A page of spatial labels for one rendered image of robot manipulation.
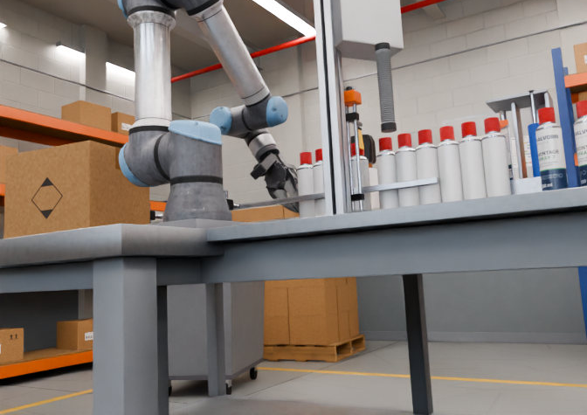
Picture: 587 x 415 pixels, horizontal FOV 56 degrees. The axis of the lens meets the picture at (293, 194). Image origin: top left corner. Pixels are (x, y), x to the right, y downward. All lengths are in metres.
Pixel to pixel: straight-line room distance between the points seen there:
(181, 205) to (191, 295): 2.54
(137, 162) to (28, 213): 0.41
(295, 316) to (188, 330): 1.50
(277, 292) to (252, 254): 4.24
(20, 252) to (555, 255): 0.71
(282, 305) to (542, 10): 3.84
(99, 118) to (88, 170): 4.34
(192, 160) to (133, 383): 0.57
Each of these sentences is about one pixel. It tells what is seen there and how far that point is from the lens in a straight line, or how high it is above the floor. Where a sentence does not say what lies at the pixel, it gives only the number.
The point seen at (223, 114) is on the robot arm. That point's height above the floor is 1.20.
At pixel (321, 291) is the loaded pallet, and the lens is 4.88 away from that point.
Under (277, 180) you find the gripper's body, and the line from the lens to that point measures 1.54.
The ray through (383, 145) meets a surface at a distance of 1.40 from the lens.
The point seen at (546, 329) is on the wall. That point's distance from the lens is 5.81.
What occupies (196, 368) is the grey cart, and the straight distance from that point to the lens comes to 3.76.
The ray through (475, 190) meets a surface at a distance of 1.31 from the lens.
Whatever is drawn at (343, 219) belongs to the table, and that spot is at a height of 0.82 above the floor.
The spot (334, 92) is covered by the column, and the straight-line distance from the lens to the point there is 1.32.
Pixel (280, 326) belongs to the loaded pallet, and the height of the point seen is 0.31.
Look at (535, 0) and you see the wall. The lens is 6.31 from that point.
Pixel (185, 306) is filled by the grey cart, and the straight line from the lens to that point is 3.72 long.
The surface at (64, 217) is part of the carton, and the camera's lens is 1.52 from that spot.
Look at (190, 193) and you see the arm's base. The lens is 1.19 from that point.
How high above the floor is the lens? 0.75
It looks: 8 degrees up
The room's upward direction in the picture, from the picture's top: 3 degrees counter-clockwise
